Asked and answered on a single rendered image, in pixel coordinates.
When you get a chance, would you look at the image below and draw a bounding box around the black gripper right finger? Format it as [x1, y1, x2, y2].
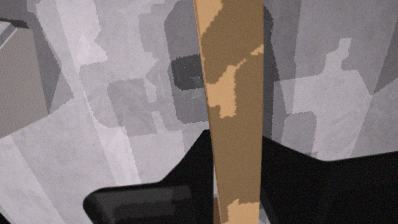
[260, 136, 398, 224]

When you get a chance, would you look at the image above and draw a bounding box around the tan wooden rail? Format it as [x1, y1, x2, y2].
[193, 0, 264, 224]

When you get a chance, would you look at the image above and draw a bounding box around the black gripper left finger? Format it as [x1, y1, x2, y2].
[83, 129, 214, 224]

